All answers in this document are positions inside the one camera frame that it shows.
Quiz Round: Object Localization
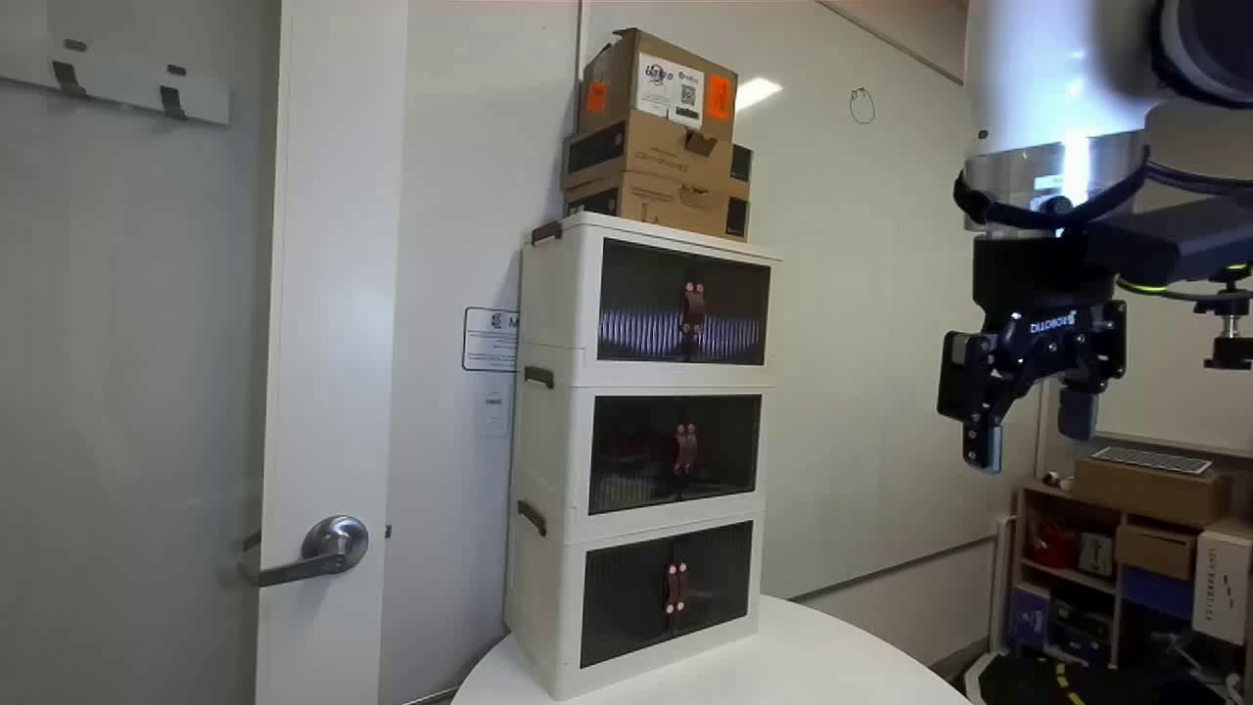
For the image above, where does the white coat hook rack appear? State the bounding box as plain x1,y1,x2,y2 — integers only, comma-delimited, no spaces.
0,33,236,131

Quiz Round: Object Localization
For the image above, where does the small labelled cardboard box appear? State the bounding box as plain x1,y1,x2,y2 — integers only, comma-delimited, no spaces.
571,25,745,132

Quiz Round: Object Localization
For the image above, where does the white stacked storage cabinet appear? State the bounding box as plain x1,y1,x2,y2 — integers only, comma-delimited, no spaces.
500,209,784,700

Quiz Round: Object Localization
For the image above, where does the black camera on stand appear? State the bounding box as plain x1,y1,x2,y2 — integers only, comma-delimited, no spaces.
1192,267,1253,372

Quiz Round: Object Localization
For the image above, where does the blue box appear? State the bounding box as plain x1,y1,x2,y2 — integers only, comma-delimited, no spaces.
1124,564,1195,623

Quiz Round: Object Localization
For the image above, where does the wide cardboard box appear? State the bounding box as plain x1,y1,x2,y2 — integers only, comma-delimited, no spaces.
562,110,755,201
562,169,755,242

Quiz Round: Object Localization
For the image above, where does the white glass panel door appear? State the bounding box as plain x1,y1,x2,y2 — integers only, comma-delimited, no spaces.
0,0,413,705

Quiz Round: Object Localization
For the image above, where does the red item in shelf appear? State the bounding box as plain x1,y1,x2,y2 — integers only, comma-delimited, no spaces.
1030,519,1083,573

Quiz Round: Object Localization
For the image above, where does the silver keyboard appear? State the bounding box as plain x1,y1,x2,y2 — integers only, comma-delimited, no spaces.
1088,442,1217,483

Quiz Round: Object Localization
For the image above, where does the silver lever door handle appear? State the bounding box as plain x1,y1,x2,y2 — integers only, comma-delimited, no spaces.
236,508,371,593

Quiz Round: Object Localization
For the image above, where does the white wall sign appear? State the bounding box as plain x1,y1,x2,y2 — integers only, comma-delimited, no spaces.
459,302,521,378

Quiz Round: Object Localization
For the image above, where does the white printed box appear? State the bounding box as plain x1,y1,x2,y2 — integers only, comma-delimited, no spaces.
1192,513,1253,652

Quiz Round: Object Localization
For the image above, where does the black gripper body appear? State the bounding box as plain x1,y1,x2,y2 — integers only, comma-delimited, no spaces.
938,235,1134,423

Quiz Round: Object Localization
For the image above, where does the flat cardboard box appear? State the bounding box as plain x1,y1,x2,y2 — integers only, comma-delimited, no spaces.
1068,447,1230,530

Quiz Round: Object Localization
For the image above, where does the wooden storage shelf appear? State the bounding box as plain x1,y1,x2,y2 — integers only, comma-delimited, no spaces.
1004,477,1253,673

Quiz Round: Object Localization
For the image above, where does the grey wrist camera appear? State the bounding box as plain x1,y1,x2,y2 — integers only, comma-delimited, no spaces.
1075,193,1253,291

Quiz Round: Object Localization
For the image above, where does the white wall board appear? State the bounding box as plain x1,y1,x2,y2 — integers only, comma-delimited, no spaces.
1092,291,1253,461

